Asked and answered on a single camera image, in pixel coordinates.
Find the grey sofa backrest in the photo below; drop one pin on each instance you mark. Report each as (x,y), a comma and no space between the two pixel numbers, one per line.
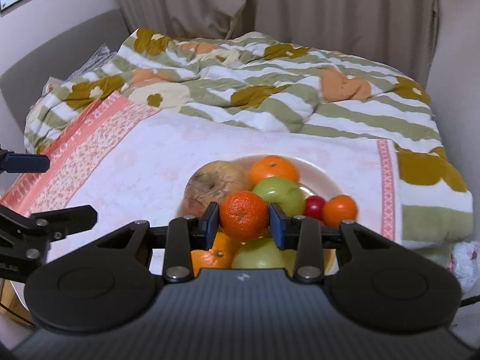
(21,84)

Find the large orange in plate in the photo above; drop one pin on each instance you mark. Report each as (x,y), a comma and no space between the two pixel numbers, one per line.
(273,166)

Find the beige curtain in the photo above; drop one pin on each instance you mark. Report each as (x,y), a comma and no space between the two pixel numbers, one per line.
(399,33)

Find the large green apple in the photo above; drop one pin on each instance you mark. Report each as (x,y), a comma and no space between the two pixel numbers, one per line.
(286,193)

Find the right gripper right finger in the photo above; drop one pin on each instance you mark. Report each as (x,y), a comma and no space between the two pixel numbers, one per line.
(310,239)

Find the yellow cardboard box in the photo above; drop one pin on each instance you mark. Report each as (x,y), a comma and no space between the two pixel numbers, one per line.
(12,307)

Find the white plastic bag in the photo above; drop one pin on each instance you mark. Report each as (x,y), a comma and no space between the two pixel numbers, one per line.
(464,264)

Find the front orange in plate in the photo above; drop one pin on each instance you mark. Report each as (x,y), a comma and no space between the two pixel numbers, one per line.
(220,255)

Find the red cherry tomato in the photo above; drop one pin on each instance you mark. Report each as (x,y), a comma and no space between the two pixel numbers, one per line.
(314,207)

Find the pink white floral towel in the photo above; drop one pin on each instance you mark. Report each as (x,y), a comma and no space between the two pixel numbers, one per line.
(131,161)

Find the small green apple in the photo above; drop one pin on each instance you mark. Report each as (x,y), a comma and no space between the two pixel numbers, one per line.
(264,254)

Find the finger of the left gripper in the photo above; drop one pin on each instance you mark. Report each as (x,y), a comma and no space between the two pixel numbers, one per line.
(13,163)
(39,229)

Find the small orange mandarin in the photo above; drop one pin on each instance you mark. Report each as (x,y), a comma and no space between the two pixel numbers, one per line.
(244,216)

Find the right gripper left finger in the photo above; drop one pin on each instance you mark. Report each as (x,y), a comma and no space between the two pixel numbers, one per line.
(138,240)

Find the green striped floral blanket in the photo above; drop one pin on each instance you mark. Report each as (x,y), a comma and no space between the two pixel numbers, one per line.
(255,81)

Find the bruised reddish apple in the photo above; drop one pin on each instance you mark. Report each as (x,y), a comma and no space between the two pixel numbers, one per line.
(213,182)

